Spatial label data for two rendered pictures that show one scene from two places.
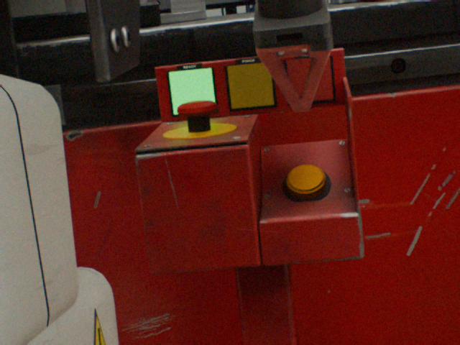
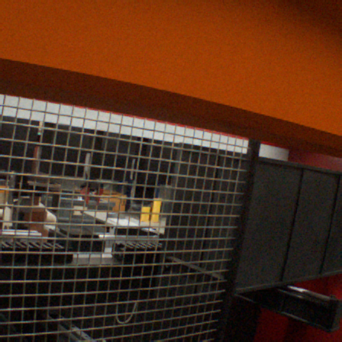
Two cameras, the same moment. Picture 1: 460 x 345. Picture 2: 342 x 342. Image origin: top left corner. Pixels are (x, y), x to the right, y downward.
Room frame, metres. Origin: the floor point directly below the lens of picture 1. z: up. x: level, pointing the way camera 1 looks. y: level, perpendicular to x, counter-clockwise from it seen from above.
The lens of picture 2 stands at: (2.74, -0.87, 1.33)
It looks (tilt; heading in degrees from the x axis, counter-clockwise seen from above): 3 degrees down; 141
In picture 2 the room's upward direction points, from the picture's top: 9 degrees clockwise
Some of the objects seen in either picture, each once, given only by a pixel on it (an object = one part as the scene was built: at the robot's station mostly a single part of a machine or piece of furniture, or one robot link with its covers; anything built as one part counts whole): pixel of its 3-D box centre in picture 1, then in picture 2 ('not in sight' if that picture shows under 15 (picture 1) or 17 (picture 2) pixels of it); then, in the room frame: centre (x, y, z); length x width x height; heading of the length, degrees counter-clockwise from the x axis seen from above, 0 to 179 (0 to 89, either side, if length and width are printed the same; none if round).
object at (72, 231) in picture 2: not in sight; (66, 233); (1.41, -0.14, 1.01); 0.26 x 0.12 x 0.05; 3
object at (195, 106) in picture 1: (198, 119); not in sight; (0.88, 0.02, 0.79); 0.04 x 0.04 x 0.04
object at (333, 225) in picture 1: (251, 155); not in sight; (0.88, -0.02, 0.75); 0.20 x 0.16 x 0.18; 83
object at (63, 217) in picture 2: not in sight; (61, 229); (-1.47, 1.36, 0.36); 0.80 x 0.60 x 0.72; 84
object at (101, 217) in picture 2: not in sight; (115, 219); (1.08, 0.25, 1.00); 0.26 x 0.18 x 0.01; 3
